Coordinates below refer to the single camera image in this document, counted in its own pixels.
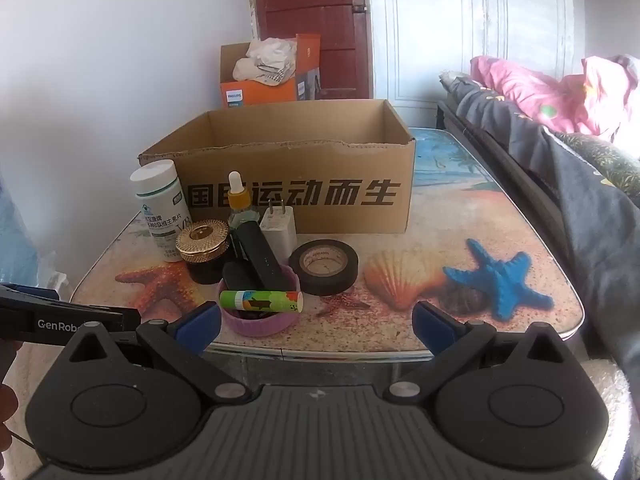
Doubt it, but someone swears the red wooden door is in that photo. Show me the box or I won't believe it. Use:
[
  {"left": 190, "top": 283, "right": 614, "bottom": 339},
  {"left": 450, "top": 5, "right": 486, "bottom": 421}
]
[{"left": 252, "top": 0, "right": 371, "bottom": 101}]

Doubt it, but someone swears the black rectangular device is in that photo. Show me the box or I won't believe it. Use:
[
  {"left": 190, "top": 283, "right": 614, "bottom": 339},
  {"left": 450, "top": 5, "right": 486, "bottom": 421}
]
[{"left": 235, "top": 221, "right": 282, "bottom": 291}]

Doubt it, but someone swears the brown cardboard box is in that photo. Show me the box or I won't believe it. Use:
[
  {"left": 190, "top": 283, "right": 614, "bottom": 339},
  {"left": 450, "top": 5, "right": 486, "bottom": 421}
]
[{"left": 137, "top": 99, "right": 417, "bottom": 235}]

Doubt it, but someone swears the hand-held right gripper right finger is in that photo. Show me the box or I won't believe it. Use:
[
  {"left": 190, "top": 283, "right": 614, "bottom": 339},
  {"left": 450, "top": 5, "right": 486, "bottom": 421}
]
[{"left": 390, "top": 301, "right": 588, "bottom": 406}]

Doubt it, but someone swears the black tape roll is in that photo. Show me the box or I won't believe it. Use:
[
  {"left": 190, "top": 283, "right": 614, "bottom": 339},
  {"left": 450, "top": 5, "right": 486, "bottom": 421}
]
[{"left": 288, "top": 239, "right": 360, "bottom": 296}]

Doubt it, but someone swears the small white bottle tip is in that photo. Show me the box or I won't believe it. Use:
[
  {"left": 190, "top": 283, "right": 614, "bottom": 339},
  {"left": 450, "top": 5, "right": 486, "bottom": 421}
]
[{"left": 227, "top": 171, "right": 257, "bottom": 233}]

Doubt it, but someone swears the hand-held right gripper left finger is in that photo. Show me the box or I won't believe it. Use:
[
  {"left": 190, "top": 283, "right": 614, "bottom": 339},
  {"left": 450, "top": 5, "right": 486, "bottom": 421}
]
[{"left": 60, "top": 301, "right": 253, "bottom": 406}]

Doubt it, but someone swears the pink round bowl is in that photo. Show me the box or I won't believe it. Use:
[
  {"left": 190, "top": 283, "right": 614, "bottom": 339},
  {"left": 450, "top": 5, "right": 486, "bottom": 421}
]
[{"left": 217, "top": 262, "right": 302, "bottom": 337}]

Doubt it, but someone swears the white pill bottle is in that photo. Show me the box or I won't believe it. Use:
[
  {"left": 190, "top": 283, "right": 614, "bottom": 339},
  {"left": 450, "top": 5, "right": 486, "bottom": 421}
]
[{"left": 130, "top": 159, "right": 193, "bottom": 262}]

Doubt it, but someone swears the small black object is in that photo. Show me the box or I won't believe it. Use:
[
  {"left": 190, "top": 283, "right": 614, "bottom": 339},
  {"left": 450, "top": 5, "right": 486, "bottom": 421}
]
[{"left": 222, "top": 261, "right": 257, "bottom": 295}]

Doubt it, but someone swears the white charger plug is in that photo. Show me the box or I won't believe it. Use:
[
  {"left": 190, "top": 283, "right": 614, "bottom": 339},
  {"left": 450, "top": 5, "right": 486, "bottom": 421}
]
[{"left": 259, "top": 197, "right": 297, "bottom": 266}]

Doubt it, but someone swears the white fluffy cloth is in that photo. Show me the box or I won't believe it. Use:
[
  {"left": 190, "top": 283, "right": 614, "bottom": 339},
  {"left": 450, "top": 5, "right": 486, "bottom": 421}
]
[{"left": 582, "top": 360, "right": 638, "bottom": 466}]

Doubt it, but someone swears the orange appliance box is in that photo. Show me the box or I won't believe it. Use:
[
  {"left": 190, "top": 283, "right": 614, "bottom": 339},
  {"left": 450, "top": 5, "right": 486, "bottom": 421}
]
[{"left": 220, "top": 34, "right": 322, "bottom": 108}]

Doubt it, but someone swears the white panelled wardrobe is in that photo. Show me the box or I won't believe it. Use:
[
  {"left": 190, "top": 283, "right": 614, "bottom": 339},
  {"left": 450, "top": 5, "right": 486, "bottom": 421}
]
[{"left": 369, "top": 0, "right": 577, "bottom": 127}]

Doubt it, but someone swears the round beige ribbed disc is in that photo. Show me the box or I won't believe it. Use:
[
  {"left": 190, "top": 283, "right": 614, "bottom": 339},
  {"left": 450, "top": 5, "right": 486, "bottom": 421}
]
[{"left": 177, "top": 220, "right": 232, "bottom": 285}]

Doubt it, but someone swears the crumpled white cloth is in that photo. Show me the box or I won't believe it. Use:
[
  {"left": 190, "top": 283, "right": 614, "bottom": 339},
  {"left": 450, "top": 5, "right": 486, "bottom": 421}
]
[{"left": 234, "top": 37, "right": 297, "bottom": 86}]

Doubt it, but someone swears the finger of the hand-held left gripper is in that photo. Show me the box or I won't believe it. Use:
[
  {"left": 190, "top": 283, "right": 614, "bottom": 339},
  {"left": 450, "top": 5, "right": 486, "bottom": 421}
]
[{"left": 0, "top": 284, "right": 57, "bottom": 306}]

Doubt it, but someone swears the pink quilt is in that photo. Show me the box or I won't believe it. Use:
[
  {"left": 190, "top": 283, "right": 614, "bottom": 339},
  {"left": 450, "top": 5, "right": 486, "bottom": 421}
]
[{"left": 470, "top": 55, "right": 640, "bottom": 143}]

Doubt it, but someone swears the green lip balm tube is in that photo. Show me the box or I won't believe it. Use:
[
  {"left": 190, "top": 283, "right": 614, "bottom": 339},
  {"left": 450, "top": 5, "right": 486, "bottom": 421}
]
[{"left": 219, "top": 290, "right": 304, "bottom": 314}]

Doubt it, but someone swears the person's left hand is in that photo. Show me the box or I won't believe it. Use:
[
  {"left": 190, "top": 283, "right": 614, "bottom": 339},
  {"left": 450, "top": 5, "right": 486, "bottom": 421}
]
[{"left": 0, "top": 385, "right": 17, "bottom": 453}]

